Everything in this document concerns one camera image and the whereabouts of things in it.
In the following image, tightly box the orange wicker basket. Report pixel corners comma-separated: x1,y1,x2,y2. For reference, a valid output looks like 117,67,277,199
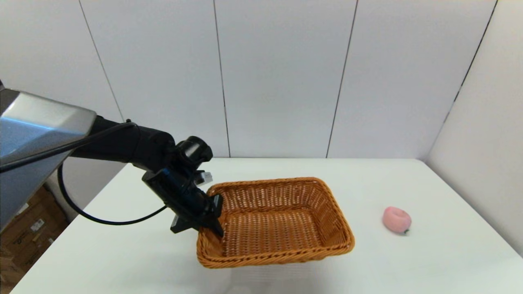
196,177,355,269

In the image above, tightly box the pink peach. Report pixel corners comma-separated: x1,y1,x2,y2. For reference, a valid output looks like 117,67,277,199
382,206,412,235

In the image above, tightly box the brown cardboard boxes stack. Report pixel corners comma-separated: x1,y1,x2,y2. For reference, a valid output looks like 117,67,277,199
0,186,68,286

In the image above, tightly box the silver robot body panel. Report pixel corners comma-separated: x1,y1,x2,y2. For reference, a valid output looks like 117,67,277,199
0,89,97,230

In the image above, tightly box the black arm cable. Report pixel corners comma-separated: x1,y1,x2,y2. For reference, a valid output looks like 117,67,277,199
0,120,168,226

